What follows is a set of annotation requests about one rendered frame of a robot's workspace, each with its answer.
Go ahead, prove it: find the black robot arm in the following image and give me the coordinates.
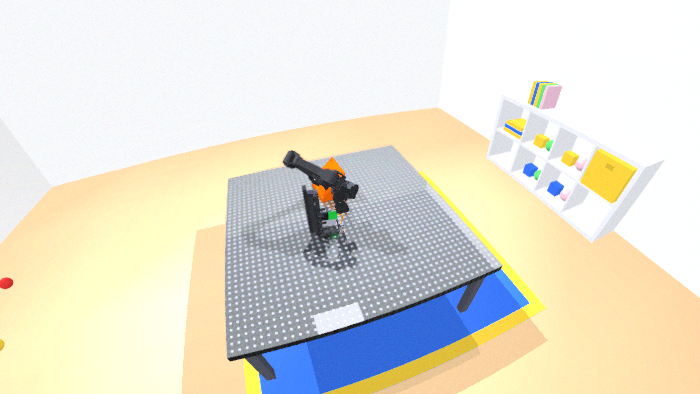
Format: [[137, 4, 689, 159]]
[[282, 150, 359, 201]]

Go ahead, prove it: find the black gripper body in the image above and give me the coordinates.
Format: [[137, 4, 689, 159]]
[[331, 188, 349, 214]]

